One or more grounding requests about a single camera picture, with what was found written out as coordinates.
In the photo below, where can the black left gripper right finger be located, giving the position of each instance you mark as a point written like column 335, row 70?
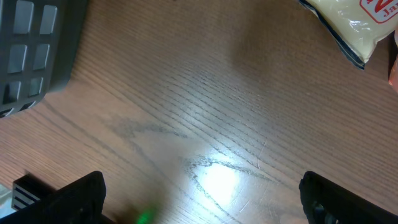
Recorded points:
column 324, row 201

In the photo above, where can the dark grey plastic basket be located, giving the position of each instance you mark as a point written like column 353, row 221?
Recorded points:
column 39, row 42

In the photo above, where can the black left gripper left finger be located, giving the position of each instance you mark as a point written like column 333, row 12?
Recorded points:
column 78, row 202

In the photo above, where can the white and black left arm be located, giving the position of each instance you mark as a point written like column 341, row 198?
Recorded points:
column 80, row 202

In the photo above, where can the yellow wet wipes pack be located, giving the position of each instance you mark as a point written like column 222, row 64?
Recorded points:
column 356, row 25

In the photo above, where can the orange tissue pack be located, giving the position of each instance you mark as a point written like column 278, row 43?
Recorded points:
column 393, row 62

